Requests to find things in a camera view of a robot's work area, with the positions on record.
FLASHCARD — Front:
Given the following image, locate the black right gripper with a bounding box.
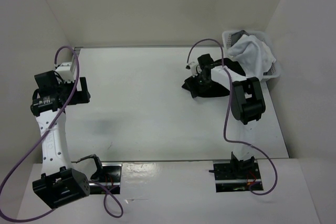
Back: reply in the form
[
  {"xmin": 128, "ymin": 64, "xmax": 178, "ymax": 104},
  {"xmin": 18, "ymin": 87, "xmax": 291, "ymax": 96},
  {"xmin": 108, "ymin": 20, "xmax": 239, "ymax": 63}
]
[{"xmin": 185, "ymin": 71, "xmax": 215, "ymax": 98}]

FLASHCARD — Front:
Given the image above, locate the black skirt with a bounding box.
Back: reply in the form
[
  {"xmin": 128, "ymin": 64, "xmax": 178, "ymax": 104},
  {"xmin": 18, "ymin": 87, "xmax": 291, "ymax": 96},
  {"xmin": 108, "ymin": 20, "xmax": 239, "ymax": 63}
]
[{"xmin": 181, "ymin": 58, "xmax": 247, "ymax": 99}]

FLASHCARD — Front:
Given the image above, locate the white skirt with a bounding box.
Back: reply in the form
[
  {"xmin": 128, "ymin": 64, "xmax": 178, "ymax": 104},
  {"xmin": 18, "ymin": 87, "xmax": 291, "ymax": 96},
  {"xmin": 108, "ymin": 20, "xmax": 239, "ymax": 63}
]
[{"xmin": 227, "ymin": 35, "xmax": 276, "ymax": 81}]

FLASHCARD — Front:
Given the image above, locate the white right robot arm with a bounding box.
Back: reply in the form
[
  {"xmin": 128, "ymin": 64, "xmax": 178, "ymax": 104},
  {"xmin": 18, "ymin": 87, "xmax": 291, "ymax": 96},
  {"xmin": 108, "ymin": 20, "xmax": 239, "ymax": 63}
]
[{"xmin": 196, "ymin": 54, "xmax": 266, "ymax": 179}]

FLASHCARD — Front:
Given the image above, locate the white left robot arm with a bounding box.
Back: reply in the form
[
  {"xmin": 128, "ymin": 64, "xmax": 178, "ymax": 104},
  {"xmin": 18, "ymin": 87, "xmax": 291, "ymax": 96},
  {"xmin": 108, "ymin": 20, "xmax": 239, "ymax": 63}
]
[{"xmin": 30, "ymin": 71, "xmax": 104, "ymax": 209}]

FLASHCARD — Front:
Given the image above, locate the dark grey garment in basket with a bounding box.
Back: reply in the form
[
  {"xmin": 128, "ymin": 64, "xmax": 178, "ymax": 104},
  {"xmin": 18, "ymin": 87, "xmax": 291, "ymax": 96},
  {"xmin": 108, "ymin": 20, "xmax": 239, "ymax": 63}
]
[{"xmin": 230, "ymin": 30, "xmax": 250, "ymax": 47}]

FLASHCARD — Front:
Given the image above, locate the white plastic basket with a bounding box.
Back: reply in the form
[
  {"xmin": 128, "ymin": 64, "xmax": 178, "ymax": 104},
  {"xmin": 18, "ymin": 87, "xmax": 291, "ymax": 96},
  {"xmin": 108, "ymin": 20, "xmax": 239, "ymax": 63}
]
[{"xmin": 222, "ymin": 29, "xmax": 281, "ymax": 81}]

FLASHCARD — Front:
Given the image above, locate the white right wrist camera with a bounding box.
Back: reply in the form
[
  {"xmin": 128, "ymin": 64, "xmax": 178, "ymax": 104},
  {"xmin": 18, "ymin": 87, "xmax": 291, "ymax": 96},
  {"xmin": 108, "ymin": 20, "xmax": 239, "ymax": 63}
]
[{"xmin": 186, "ymin": 61, "xmax": 202, "ymax": 77}]

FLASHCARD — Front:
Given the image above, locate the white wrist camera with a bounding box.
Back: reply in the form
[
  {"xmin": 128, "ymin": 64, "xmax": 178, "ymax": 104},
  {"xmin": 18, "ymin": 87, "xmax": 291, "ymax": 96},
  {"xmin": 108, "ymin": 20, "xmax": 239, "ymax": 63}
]
[
  {"xmin": 55, "ymin": 62, "xmax": 76, "ymax": 83},
  {"xmin": 186, "ymin": 61, "xmax": 202, "ymax": 77}
]

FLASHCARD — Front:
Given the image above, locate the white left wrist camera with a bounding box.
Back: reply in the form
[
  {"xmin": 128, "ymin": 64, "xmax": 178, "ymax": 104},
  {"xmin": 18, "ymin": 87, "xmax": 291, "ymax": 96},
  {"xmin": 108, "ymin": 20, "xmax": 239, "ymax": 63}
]
[{"xmin": 55, "ymin": 62, "xmax": 76, "ymax": 83}]

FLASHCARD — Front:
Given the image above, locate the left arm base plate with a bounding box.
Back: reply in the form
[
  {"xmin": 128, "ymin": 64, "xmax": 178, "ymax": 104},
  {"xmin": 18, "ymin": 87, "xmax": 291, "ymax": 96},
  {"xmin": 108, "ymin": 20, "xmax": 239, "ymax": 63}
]
[{"xmin": 89, "ymin": 163, "xmax": 122, "ymax": 195}]

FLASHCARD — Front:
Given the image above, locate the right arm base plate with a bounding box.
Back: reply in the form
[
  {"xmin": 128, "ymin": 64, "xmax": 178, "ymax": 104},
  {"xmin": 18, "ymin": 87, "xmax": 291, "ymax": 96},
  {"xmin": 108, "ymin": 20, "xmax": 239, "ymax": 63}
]
[{"xmin": 209, "ymin": 160, "xmax": 264, "ymax": 193}]

